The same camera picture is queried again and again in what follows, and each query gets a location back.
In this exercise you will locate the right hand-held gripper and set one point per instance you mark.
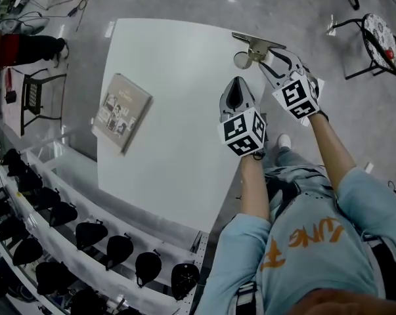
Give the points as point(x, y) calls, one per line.
point(296, 98)

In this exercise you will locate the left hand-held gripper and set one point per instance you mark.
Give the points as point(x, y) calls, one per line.
point(242, 131)

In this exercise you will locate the silver and gold metal clip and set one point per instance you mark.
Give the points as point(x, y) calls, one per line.
point(257, 46)

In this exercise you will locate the person's right forearm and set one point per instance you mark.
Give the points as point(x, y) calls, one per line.
point(332, 149)

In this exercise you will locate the person's left forearm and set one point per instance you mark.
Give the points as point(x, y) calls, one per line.
point(255, 189)

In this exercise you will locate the white shoe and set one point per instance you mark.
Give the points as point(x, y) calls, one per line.
point(284, 140)

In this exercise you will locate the light blue jeans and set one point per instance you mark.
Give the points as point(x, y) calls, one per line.
point(288, 171)

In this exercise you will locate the black chair with patterned cushion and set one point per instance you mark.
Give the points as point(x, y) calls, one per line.
point(378, 34)

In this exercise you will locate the small red ball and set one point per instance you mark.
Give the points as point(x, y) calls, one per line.
point(390, 54)

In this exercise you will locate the grey hardcover photo book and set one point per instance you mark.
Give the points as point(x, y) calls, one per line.
point(122, 110)

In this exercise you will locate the light blue printed shirt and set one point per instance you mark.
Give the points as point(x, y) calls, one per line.
point(299, 258)

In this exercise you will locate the white display shelf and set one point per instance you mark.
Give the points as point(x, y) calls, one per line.
point(69, 195)

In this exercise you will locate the small black box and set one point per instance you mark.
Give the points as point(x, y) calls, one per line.
point(11, 97)

